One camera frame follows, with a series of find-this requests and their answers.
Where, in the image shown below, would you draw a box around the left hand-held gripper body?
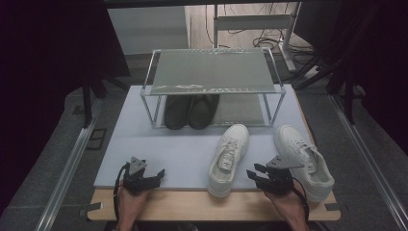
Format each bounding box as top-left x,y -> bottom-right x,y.
122,156 -> 162,195

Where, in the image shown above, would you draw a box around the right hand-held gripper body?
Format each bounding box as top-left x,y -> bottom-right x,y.
256,155 -> 305,196

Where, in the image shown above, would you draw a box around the white sneaker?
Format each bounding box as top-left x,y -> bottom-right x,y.
207,123 -> 250,198
274,124 -> 336,203

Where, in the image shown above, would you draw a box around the black slipper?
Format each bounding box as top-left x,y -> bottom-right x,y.
187,93 -> 221,131
164,94 -> 193,131

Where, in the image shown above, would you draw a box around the two-tier metal shoe rack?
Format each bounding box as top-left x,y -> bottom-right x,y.
140,47 -> 287,129

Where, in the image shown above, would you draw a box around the person's left hand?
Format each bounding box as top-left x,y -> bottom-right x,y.
115,185 -> 150,231

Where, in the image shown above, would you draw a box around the person's right hand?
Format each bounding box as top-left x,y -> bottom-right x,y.
264,183 -> 312,231

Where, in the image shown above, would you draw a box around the pale grey board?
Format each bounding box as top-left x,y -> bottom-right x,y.
93,84 -> 317,193

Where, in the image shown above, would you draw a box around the black tape piece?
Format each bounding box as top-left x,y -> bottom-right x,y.
324,202 -> 342,213
79,201 -> 103,217

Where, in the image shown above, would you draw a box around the black stand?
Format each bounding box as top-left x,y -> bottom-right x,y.
292,53 -> 358,125
81,70 -> 130,129

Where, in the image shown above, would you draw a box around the dark curtain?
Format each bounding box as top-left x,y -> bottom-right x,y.
293,0 -> 408,156
0,0 -> 131,215

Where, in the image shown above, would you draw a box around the grey cabinet panel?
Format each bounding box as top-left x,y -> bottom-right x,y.
107,6 -> 191,56

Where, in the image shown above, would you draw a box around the white metal stand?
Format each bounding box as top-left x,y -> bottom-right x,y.
213,2 -> 298,73

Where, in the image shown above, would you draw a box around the left hand-held gripper cable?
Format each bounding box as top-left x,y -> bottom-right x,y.
112,163 -> 130,223

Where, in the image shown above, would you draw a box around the hand-held gripper cable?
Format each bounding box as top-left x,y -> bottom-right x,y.
290,177 -> 310,223
112,163 -> 130,223

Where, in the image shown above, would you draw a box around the right hand-held gripper cable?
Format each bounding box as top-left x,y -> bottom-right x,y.
290,177 -> 310,223

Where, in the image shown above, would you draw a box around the aluminium rail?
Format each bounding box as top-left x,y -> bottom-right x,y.
330,94 -> 408,231
34,97 -> 104,231

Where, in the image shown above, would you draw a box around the black floor cables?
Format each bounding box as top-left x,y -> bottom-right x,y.
251,29 -> 315,58

